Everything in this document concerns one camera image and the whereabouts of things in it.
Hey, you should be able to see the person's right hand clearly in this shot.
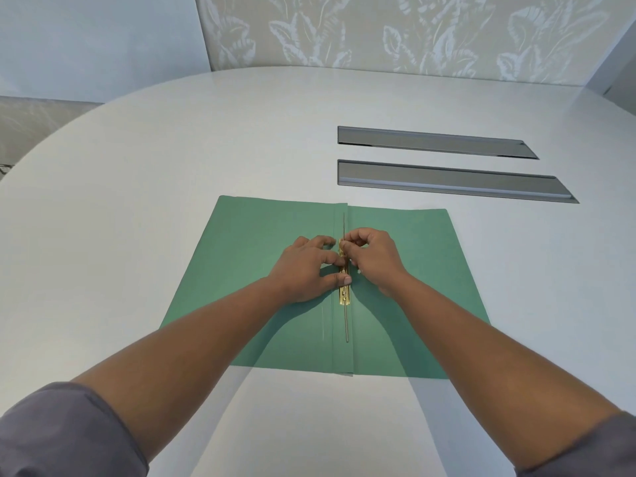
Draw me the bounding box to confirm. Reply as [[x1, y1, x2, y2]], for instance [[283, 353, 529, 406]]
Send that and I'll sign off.
[[340, 228, 414, 299]]

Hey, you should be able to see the person's left hand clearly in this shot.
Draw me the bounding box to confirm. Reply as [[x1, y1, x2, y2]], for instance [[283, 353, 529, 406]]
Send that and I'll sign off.
[[266, 236, 353, 306]]

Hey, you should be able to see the gold metal file fastener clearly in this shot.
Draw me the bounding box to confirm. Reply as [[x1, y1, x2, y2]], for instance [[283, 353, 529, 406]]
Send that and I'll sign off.
[[338, 237, 352, 308]]

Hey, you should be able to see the person's right forearm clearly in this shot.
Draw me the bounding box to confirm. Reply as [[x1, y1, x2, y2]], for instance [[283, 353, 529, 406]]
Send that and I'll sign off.
[[382, 273, 623, 473]]

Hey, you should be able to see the person's left forearm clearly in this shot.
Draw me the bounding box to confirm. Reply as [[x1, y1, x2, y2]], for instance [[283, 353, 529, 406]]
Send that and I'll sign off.
[[71, 277, 300, 463]]

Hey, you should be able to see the green paper file folder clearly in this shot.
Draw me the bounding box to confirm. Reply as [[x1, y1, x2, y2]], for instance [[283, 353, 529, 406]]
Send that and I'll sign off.
[[160, 195, 492, 381]]

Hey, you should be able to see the beige leaf-patterned panel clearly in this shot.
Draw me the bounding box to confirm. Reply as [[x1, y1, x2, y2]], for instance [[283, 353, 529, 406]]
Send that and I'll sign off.
[[194, 0, 636, 88]]

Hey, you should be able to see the grey right shirt sleeve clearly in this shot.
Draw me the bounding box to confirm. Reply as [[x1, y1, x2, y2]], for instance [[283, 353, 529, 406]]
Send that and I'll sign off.
[[516, 410, 636, 477]]

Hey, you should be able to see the grey shirt sleeve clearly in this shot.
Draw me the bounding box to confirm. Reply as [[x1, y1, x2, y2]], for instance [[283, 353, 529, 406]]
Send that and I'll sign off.
[[516, 410, 636, 477], [0, 382, 150, 477]]

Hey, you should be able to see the grey left shirt sleeve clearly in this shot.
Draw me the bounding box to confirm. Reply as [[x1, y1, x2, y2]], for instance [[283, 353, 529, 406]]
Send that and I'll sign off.
[[0, 382, 150, 477]]

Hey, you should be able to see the beige patterned seat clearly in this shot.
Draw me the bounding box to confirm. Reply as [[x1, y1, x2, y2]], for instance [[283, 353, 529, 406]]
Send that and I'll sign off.
[[0, 95, 106, 180]]

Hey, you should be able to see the grey table cable hatch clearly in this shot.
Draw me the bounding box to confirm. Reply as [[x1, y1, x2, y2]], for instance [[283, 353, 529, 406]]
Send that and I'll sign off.
[[337, 160, 580, 204], [337, 126, 540, 160]]

